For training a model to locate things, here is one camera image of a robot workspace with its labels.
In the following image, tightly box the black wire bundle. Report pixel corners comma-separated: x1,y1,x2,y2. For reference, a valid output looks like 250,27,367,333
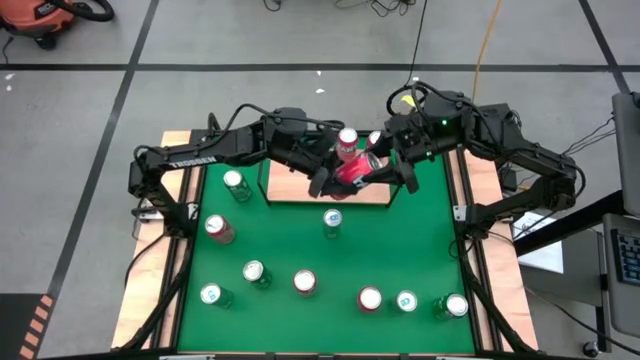
562,115,617,157

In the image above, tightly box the white paper sheet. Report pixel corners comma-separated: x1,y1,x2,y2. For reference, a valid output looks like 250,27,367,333
512,209,565,275

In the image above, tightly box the black table frame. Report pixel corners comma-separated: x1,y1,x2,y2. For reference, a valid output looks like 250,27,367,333
112,112,539,360

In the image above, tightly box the wooden shelf with black frame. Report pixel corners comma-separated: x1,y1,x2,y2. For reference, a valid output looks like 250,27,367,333
257,137,403,207

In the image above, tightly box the black floor cable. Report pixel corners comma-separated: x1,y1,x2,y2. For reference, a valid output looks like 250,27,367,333
524,287,640,357
333,0,417,17
385,0,431,117

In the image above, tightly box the grey monitor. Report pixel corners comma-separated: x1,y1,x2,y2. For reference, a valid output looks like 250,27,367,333
612,91,640,216

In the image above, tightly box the yellow cable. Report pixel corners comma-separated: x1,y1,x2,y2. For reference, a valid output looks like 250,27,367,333
469,0,504,104

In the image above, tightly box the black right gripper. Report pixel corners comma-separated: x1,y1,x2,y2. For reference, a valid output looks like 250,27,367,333
360,117,441,195

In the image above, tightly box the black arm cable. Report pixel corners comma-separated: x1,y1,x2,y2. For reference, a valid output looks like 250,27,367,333
207,102,346,151
412,80,501,131

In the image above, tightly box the red Fanta soda can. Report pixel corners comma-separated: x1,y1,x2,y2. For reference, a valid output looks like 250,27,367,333
364,129,385,154
330,151,385,195
335,126,360,164
204,213,237,246
292,268,319,297
356,285,384,314

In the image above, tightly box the grey side desk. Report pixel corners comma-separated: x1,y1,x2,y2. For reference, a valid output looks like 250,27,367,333
519,227,609,307

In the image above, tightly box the silver blue energy drink can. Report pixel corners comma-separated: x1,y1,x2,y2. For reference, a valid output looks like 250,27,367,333
389,289,419,315
322,208,344,240

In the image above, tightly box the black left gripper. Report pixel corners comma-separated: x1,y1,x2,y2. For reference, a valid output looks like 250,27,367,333
292,130,361,199

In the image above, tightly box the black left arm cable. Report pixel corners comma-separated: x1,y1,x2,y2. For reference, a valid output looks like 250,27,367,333
207,102,346,151

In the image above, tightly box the black vacuum hose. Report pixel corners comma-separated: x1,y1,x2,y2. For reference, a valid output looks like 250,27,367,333
49,0,116,24

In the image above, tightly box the orange shop vacuum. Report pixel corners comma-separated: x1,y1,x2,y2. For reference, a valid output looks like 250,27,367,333
0,0,76,51

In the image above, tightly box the grey keyboard terminal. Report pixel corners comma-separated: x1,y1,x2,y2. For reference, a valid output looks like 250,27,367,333
602,212,640,339

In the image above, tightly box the black orange striped floor mat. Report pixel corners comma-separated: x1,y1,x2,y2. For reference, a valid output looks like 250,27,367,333
0,292,56,360

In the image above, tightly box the green soda can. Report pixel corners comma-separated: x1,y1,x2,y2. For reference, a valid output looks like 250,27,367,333
242,259,274,291
222,169,254,204
199,282,235,310
432,292,470,322

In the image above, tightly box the black beam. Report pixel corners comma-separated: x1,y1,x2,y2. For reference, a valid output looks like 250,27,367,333
513,189,626,257

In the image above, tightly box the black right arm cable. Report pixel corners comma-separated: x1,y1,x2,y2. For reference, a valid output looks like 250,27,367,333
412,80,501,131

